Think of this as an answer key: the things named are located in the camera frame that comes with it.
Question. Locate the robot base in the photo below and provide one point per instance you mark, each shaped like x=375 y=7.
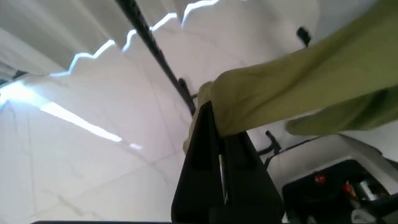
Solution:
x=329 y=193

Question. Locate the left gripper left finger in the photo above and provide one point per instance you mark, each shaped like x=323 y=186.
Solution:
x=196 y=193

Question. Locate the black clothes rack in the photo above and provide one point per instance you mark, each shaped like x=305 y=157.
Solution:
x=149 y=40

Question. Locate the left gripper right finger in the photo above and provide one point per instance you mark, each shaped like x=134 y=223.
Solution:
x=252 y=193

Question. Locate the green garment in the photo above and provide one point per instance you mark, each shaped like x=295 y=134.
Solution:
x=295 y=87

